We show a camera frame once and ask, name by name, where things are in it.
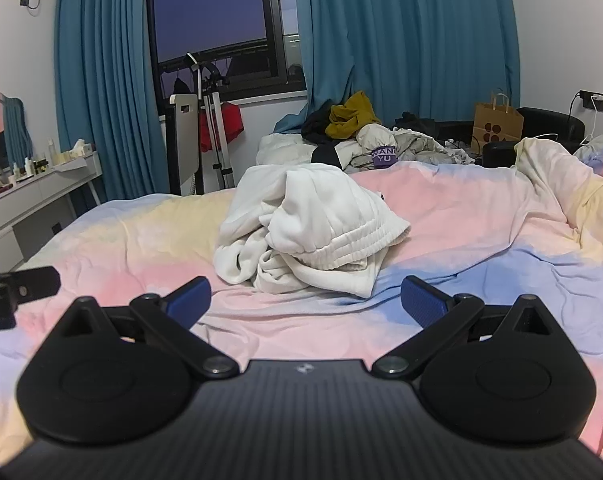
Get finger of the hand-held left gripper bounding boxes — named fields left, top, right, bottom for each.
left=0, top=266, right=61, bottom=306

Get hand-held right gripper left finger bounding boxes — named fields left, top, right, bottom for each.
left=56, top=276, right=240, bottom=380

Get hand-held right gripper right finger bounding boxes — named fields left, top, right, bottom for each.
left=370, top=275, right=557, bottom=380

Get white sweatpants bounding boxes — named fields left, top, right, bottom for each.
left=214, top=162, right=412, bottom=298

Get dark clothes pile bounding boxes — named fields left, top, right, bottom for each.
left=394, top=111, right=438, bottom=132

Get white dressing table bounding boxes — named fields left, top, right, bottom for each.
left=0, top=152, right=103, bottom=275

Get pastel tie-dye duvet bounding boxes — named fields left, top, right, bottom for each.
left=0, top=136, right=603, bottom=467

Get row of cosmetic bottles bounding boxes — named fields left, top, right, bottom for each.
left=0, top=140, right=57, bottom=197

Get tissue box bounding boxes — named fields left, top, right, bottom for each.
left=52, top=139, right=95, bottom=166

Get wavy vanity mirror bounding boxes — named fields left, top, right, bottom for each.
left=0, top=91, right=35, bottom=172

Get beige jacket with purple label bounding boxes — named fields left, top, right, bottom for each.
left=311, top=124, right=476, bottom=174

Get white quilt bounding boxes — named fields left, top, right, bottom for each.
left=256, top=132, right=332, bottom=167

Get red garment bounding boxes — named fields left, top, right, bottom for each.
left=199, top=101, right=245, bottom=154

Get metal drying rack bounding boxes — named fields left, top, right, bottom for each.
left=186, top=52, right=236, bottom=192

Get brown paper bag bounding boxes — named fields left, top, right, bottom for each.
left=470, top=90, right=525, bottom=156

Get mustard yellow garment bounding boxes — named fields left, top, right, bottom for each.
left=325, top=91, right=383, bottom=141

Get blue curtain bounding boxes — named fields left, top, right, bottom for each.
left=274, top=0, right=526, bottom=135
left=56, top=0, right=171, bottom=206

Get black garment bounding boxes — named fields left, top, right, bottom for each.
left=301, top=104, right=343, bottom=144

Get black armchair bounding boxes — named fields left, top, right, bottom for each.
left=481, top=106, right=585, bottom=169

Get dark framed window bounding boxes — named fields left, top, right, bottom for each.
left=146, top=0, right=309, bottom=112

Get white charging cable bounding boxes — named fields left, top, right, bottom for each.
left=531, top=94, right=602, bottom=147

